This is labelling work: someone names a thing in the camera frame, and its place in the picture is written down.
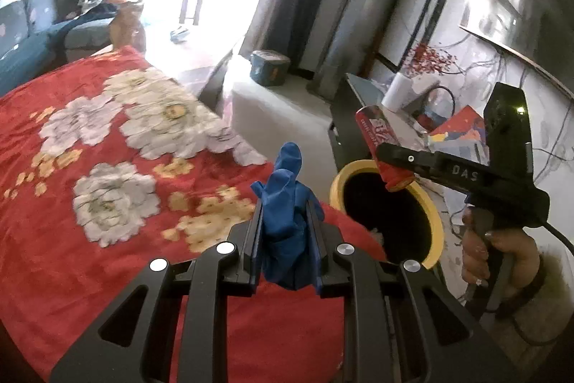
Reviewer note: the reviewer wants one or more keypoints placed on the glossy coffee table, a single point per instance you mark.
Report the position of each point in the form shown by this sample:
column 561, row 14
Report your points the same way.
column 215, row 89

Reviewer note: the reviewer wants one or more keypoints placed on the red floral blanket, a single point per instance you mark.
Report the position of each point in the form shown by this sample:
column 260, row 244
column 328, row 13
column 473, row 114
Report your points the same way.
column 134, row 253

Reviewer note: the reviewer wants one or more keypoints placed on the yellow round waste bin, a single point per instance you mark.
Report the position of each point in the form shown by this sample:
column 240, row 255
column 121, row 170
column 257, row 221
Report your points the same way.
column 336, row 190

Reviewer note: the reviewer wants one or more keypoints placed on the red picture book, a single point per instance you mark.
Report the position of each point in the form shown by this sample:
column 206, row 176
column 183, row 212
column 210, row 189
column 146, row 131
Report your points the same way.
column 462, row 122

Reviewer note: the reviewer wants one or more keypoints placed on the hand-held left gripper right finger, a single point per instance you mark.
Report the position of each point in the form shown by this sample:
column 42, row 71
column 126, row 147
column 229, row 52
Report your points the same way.
column 316, row 250

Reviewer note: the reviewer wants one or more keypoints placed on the blue rubber glove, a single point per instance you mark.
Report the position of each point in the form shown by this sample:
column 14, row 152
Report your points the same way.
column 287, row 208

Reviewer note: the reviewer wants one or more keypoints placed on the person's right hand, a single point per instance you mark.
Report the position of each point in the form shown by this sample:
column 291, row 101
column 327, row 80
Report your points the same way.
column 524, row 257

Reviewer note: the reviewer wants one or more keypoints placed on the red snack packet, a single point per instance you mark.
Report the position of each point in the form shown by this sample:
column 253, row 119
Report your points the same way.
column 376, row 131

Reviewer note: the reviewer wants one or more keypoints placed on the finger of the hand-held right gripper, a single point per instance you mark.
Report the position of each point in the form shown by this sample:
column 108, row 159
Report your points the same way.
column 408, row 161

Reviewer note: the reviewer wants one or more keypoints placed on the blue heart-print sofa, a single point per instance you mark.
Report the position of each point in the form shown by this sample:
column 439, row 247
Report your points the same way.
column 31, row 42

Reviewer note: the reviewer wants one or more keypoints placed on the grey tower air conditioner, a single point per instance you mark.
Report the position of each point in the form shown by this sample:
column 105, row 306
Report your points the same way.
column 358, row 6

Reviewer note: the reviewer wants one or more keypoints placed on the wall-mounted television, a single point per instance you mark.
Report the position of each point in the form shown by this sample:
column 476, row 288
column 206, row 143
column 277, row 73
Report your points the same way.
column 515, row 15

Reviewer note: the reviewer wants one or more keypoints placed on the dark glass television stand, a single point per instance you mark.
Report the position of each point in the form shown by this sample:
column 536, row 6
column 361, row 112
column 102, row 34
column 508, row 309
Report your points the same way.
column 354, row 105

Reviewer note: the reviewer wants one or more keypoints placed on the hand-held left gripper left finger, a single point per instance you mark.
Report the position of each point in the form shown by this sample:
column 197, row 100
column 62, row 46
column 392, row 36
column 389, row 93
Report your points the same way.
column 256, row 239

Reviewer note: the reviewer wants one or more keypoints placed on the person's right forearm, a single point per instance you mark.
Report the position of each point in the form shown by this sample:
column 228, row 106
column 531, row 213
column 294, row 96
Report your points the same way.
column 554, row 297

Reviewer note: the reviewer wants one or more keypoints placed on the small dark object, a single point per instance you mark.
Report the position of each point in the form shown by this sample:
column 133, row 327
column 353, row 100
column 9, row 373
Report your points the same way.
column 179, row 35

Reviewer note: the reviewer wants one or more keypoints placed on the blue storage box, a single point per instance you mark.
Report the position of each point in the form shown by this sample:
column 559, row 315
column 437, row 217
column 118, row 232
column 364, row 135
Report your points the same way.
column 269, row 69

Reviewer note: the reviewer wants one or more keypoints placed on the white box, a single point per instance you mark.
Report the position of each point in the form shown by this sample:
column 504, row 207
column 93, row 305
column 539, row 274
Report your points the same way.
column 424, row 89

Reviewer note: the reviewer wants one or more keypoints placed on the black wall frame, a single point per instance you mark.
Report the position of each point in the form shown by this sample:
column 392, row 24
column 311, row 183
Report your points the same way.
column 381, row 56

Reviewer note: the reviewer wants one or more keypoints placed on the brown paper bag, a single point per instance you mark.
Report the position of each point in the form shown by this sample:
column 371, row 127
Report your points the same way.
column 128, row 28

